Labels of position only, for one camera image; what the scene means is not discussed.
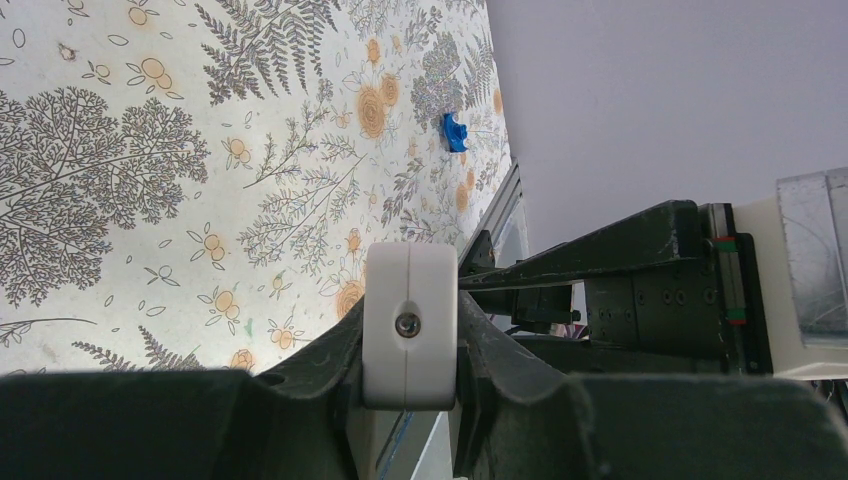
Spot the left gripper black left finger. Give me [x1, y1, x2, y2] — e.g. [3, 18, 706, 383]
[1, 304, 363, 479]

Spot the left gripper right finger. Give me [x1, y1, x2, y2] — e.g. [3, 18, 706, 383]
[451, 293, 847, 479]

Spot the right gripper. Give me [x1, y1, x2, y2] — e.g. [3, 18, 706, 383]
[458, 200, 774, 375]

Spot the blue plastic piece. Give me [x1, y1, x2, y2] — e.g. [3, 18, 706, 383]
[442, 112, 468, 153]

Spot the floral patterned mat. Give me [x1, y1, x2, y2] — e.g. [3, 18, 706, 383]
[1, 0, 511, 374]

